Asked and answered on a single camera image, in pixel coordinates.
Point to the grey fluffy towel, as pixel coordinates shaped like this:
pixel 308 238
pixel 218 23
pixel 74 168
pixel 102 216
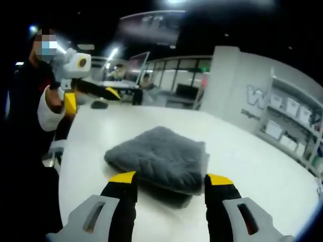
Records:
pixel 156 151

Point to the person's left hand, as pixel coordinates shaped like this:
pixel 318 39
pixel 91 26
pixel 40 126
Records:
pixel 54 98

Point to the black computer mouse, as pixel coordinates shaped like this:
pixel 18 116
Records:
pixel 99 104

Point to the white monitor desk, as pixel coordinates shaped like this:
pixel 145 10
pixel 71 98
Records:
pixel 118 84

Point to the large curved monitor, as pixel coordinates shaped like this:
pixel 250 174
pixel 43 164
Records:
pixel 140 66

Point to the person in black clothing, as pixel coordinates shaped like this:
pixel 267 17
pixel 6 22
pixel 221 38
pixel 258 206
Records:
pixel 25 126

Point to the small black monitor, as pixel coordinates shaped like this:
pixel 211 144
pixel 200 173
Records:
pixel 186 91

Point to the pink sign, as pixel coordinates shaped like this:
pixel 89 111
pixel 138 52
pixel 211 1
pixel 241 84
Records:
pixel 204 82

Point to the grey metal shelf rack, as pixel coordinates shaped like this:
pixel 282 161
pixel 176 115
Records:
pixel 290 118

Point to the row of white storage bins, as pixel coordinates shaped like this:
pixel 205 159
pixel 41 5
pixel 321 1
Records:
pixel 292 104

